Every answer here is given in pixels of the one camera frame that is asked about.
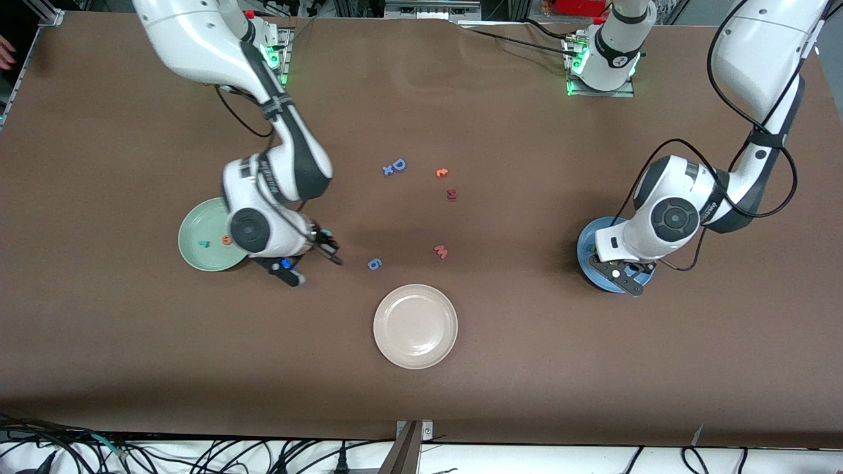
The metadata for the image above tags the beige plate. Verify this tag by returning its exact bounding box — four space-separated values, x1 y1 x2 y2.
373 284 459 370

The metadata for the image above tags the pale green plate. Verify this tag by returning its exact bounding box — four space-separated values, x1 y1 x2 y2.
177 197 251 273

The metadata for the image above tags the brown table cover sheet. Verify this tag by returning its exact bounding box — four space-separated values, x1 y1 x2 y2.
0 12 843 450

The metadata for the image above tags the dark metal bar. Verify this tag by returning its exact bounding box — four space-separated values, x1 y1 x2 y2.
378 421 422 474

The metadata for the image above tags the blue plate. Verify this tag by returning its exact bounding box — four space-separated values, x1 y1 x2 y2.
576 217 657 294

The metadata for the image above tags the red box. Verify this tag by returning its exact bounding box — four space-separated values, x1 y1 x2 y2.
555 0 608 18

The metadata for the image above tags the metal table clamp bracket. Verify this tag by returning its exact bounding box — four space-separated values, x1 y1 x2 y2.
395 420 434 443

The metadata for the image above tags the aluminium frame rail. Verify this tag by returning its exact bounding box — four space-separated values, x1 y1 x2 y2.
385 0 481 19
0 7 65 126

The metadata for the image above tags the black cable on table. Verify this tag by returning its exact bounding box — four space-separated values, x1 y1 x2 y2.
458 18 584 60

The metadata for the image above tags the teal cable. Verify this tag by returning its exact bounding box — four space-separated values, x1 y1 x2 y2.
91 433 127 460

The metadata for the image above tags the black looped cable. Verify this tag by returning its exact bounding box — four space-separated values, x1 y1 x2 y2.
680 446 711 474

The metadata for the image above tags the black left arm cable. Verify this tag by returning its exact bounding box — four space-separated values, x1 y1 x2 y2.
629 0 830 272

